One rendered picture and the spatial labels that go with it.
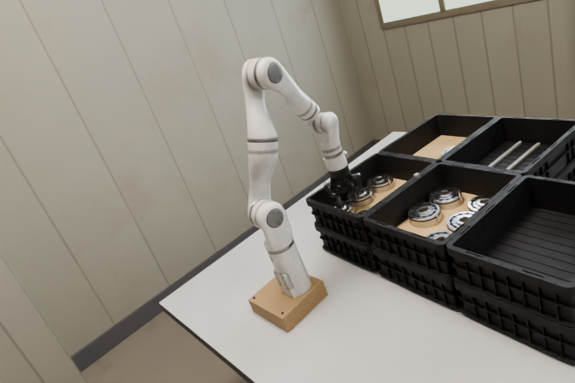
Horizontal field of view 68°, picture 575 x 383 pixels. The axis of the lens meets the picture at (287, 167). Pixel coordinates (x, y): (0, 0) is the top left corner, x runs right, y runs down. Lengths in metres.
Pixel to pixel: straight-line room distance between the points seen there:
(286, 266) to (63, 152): 1.71
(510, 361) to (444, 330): 0.17
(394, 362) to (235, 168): 2.21
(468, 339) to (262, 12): 2.70
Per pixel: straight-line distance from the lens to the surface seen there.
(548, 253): 1.30
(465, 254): 1.14
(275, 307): 1.42
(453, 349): 1.25
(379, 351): 1.27
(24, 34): 2.72
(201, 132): 3.01
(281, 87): 1.26
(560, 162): 1.66
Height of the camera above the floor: 1.62
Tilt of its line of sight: 21 degrees down
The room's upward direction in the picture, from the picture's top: 19 degrees counter-clockwise
